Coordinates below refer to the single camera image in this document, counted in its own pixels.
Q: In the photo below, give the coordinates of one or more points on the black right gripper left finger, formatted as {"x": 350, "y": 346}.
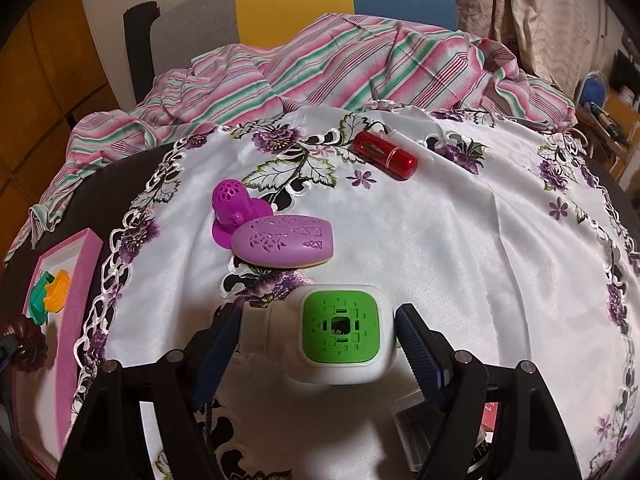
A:
{"x": 209, "y": 353}

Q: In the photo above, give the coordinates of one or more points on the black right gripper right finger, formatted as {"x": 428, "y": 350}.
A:
{"x": 429, "y": 362}

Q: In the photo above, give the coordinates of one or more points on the white green air freshener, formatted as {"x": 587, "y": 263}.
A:
{"x": 324, "y": 334}

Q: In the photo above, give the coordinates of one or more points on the yellow plastic clip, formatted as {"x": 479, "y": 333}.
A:
{"x": 57, "y": 291}

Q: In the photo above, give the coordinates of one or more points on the green plastic clip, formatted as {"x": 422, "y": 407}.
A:
{"x": 36, "y": 309}

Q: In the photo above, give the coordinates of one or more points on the black clear cylindrical container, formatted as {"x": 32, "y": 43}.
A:
{"x": 417, "y": 421}

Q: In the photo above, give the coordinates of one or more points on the red puzzle piece block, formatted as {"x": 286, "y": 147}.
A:
{"x": 489, "y": 417}

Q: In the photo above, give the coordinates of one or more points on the purple oval freshener case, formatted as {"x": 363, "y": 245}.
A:
{"x": 285, "y": 241}

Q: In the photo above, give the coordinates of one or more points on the white floral embroidered tablecloth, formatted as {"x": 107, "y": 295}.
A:
{"x": 504, "y": 240}

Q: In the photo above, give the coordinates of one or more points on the magenta perforated plastic toy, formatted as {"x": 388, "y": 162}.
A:
{"x": 233, "y": 206}

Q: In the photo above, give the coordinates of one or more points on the pink white tray box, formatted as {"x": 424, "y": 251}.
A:
{"x": 42, "y": 400}

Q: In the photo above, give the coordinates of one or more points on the red cylindrical case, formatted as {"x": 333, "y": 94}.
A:
{"x": 387, "y": 156}

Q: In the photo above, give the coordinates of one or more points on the cluttered side shelf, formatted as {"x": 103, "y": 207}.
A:
{"x": 608, "y": 106}

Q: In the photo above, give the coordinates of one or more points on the pink green striped cloth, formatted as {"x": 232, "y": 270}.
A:
{"x": 340, "y": 60}

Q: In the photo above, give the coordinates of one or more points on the beige patterned curtain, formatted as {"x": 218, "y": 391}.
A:
{"x": 558, "y": 40}

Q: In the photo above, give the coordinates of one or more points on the grey yellow blue chair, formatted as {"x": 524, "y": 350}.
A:
{"x": 158, "y": 40}

